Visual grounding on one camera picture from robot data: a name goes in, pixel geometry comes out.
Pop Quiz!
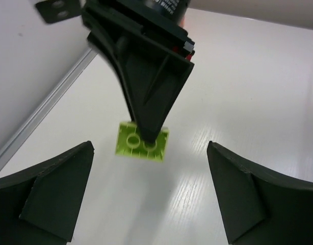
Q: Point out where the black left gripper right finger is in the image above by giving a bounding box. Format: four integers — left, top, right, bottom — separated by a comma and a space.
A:
207, 142, 313, 244

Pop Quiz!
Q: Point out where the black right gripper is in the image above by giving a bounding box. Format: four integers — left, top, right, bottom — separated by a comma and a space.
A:
82, 1, 195, 142

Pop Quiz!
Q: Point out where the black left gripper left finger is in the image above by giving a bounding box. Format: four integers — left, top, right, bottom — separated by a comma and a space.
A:
0, 141, 94, 244

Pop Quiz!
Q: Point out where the yellow-green lego brick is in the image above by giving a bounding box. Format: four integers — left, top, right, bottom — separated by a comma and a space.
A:
115, 121, 169, 162

